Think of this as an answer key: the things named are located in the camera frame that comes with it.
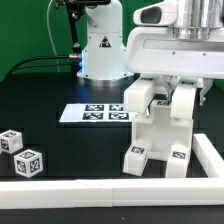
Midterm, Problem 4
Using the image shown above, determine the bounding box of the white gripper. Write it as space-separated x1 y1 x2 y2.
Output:
126 27 224 105

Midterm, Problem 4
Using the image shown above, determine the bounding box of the white tagged cube front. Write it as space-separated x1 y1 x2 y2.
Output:
14 149 43 178

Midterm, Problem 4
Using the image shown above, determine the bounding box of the white tagged cube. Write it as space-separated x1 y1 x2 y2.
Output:
14 149 43 178
0 130 23 154

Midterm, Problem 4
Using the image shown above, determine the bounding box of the white chair backrest part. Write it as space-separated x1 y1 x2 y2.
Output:
124 76 200 119

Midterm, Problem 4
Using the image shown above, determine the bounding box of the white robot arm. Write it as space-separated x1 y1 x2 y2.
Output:
83 0 224 104

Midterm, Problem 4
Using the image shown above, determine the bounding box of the flat white tagged plate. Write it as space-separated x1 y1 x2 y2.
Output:
59 103 135 123

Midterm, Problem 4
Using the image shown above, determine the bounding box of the white L-shaped fence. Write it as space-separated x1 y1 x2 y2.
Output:
0 134 224 209

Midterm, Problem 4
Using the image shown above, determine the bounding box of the white tagged cube left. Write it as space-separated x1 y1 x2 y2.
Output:
0 130 23 154

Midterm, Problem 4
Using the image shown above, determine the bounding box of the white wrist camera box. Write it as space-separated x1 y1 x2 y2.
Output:
133 0 177 27

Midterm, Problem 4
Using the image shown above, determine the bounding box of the grey cable behind robot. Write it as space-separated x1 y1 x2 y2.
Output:
46 0 62 73

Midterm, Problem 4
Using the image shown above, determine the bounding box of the black cable at base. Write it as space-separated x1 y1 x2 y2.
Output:
5 54 82 81

